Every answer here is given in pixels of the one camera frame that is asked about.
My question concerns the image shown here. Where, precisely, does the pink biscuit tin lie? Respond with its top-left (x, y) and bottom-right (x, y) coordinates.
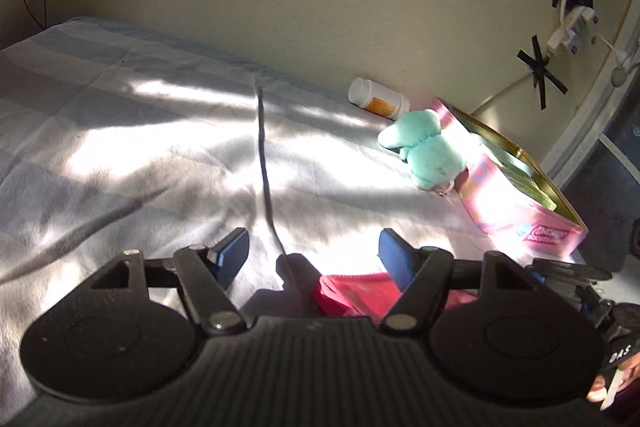
top-left (432, 97), bottom-right (590, 259)

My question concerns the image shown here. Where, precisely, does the thin white cable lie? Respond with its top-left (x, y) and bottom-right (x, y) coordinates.
top-left (594, 31), bottom-right (627, 58)

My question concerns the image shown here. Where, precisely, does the light checked blanket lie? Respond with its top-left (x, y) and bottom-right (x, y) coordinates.
top-left (0, 16), bottom-right (587, 410)

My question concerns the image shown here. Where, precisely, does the pink red cloth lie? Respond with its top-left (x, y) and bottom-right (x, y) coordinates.
top-left (313, 272), bottom-right (479, 319)

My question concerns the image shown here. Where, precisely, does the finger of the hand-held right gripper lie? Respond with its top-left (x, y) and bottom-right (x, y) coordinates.
top-left (579, 287), bottom-right (618, 329)
top-left (529, 257), bottom-right (614, 294)

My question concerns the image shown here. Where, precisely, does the white power socket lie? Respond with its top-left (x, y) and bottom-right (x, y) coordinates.
top-left (547, 4), bottom-right (601, 56)

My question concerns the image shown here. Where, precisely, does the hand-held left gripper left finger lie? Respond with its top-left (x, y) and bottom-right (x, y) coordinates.
top-left (90, 228), bottom-right (250, 336)

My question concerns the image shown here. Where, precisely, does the teal plush toy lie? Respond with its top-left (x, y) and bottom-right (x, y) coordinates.
top-left (377, 109), bottom-right (469, 192)

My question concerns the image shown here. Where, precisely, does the green carton box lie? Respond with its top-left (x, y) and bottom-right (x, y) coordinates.
top-left (492, 149), bottom-right (539, 180)
top-left (520, 177), bottom-right (559, 212)

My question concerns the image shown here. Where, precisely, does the white pill bottle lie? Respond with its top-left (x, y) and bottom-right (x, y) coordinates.
top-left (348, 77), bottom-right (411, 121)

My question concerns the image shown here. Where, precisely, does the person's right hand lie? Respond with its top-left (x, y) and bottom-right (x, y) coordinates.
top-left (587, 349), bottom-right (640, 413)

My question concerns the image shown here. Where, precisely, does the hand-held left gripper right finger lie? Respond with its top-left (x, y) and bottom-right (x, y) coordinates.
top-left (378, 228), bottom-right (545, 334)

